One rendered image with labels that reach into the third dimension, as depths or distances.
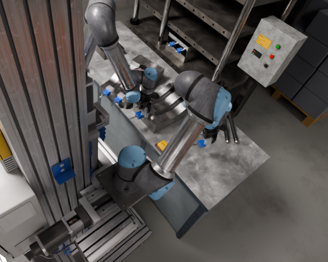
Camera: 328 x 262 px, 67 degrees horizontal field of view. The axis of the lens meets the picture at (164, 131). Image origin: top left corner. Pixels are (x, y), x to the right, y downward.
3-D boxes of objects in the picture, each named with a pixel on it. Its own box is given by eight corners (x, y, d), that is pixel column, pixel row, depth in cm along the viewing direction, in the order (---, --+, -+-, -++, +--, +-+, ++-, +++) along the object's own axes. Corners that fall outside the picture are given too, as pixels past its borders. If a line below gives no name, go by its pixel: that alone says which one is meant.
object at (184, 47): (183, 63, 238) (188, 47, 224) (165, 48, 248) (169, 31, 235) (216, 51, 264) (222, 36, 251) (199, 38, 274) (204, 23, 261)
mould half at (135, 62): (125, 109, 183) (127, 98, 175) (99, 91, 188) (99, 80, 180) (162, 78, 214) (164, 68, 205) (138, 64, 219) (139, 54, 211)
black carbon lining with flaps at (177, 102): (156, 118, 174) (159, 109, 167) (142, 104, 180) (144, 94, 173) (190, 102, 192) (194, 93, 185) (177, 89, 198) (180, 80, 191)
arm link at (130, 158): (129, 154, 119) (131, 136, 109) (149, 171, 116) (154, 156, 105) (110, 169, 112) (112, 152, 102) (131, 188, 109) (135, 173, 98)
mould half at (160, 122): (153, 133, 174) (156, 121, 163) (131, 109, 184) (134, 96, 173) (201, 108, 200) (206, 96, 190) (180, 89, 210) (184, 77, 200)
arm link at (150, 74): (143, 65, 138) (158, 66, 140) (140, 80, 146) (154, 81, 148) (143, 74, 133) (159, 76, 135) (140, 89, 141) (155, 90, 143)
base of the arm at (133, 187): (124, 199, 115) (126, 190, 107) (105, 176, 120) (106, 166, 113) (148, 182, 123) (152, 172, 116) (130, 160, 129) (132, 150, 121)
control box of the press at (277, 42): (213, 161, 270) (295, 42, 158) (194, 142, 281) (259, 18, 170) (225, 153, 281) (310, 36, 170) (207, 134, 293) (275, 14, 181)
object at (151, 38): (208, 101, 220) (211, 96, 215) (125, 26, 269) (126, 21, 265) (260, 75, 264) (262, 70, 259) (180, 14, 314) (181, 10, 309)
